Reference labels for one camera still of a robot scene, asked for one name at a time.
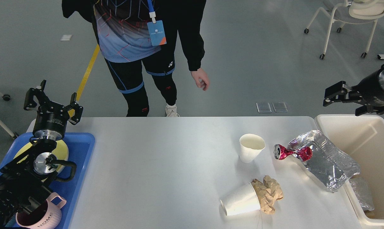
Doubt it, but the clear floor plate left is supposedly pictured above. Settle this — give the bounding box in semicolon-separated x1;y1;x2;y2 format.
256;102;272;113

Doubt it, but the white office chair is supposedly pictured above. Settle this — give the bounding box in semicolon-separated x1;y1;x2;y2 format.
304;0;384;60

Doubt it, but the yellow plastic plate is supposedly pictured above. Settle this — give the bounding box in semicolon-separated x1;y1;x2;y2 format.
13;140;69;183

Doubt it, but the lying white paper cup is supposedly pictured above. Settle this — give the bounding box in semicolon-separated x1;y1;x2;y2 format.
221;183;260;216

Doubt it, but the white paper cup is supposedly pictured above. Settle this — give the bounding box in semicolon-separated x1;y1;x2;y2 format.
239;134;265;163
221;183;260;216

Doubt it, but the crumpled brown paper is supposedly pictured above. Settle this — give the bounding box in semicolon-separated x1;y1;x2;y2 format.
251;175;284;215

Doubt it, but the crushed red soda can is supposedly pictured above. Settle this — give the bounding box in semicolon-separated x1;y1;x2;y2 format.
274;144;313;162

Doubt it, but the pink HOME mug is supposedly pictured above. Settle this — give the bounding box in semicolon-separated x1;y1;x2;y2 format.
15;192;67;229

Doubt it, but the blue plastic tray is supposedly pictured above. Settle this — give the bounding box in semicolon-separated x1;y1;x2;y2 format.
0;132;95;229

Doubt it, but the person in black jacket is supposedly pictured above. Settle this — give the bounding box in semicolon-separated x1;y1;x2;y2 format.
61;0;206;117

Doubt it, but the silver foil bag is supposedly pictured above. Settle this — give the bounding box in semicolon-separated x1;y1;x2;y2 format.
288;129;361;193
349;176;375;211

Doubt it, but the clear floor plate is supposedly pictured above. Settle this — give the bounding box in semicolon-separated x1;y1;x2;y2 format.
272;102;288;113
256;102;272;113

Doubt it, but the clear floor plate right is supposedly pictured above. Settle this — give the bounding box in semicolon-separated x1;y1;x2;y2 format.
272;102;288;113

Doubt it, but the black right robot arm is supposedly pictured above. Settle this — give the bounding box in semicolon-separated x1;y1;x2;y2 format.
323;64;384;116

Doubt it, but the person's hand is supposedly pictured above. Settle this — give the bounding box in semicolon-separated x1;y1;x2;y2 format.
190;68;210;91

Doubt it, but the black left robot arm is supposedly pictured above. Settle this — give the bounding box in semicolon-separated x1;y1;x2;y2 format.
0;80;83;229

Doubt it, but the white floor marker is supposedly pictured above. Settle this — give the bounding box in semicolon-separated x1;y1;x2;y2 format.
60;34;73;41

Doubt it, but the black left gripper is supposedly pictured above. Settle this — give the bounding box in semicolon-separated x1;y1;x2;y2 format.
24;80;83;141

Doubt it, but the beige plastic bin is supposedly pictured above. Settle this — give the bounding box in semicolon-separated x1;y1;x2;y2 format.
315;114;384;229

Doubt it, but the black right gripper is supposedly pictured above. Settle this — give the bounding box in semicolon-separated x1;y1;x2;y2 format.
323;68;384;116

